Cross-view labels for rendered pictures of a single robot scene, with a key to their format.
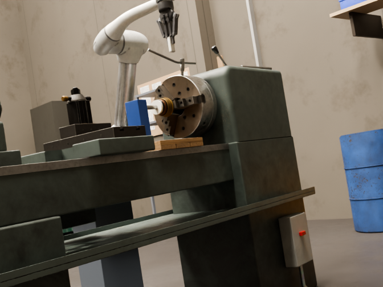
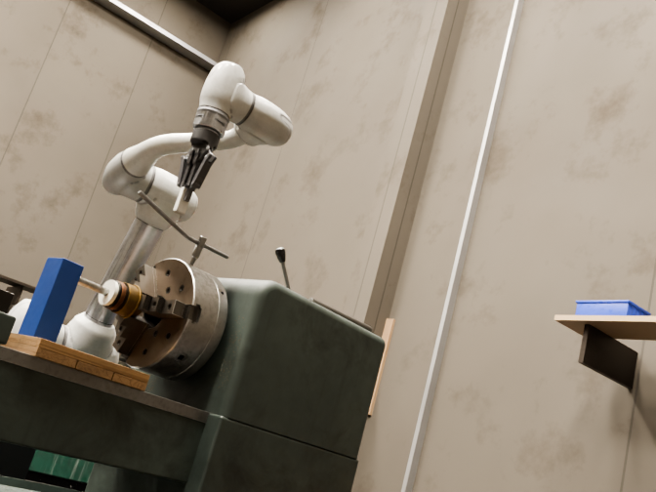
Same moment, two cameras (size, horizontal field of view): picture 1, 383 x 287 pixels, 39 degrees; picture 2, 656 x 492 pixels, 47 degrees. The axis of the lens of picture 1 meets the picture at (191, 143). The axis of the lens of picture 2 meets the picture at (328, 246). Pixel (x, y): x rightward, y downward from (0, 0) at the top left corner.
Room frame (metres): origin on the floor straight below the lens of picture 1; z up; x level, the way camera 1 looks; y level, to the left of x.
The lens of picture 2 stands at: (0.70, -0.61, 0.79)
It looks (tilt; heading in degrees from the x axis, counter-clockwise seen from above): 16 degrees up; 7
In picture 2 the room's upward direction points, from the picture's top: 16 degrees clockwise
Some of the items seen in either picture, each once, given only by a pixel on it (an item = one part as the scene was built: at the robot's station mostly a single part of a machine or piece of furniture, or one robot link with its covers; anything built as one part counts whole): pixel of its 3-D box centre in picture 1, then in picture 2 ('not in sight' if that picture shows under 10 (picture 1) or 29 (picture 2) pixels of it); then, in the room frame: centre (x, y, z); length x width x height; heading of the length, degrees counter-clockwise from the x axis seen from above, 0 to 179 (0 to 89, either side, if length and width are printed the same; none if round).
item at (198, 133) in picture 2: (166, 12); (201, 147); (2.56, 0.02, 1.52); 0.08 x 0.07 x 0.09; 53
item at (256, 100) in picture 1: (224, 110); (260, 364); (3.07, -0.21, 1.06); 0.59 x 0.48 x 0.39; 142
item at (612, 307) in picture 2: (361, 1); (611, 315); (4.93, -1.73, 2.03); 0.33 x 0.23 x 0.11; 42
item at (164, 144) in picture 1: (153, 148); (57, 357); (2.53, 0.18, 0.89); 0.36 x 0.30 x 0.04; 52
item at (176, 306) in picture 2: (187, 102); (167, 308); (2.63, -0.01, 1.09); 0.12 x 0.11 x 0.05; 53
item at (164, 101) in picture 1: (163, 107); (124, 300); (2.62, 0.10, 1.08); 0.09 x 0.09 x 0.09; 52
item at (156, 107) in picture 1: (149, 107); (90, 285); (2.54, 0.17, 1.08); 0.13 x 0.07 x 0.07; 142
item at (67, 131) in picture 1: (86, 131); not in sight; (2.33, 0.43, 1.00); 0.20 x 0.10 x 0.05; 142
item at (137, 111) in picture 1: (139, 125); (49, 305); (2.47, 0.22, 1.00); 0.08 x 0.06 x 0.23; 52
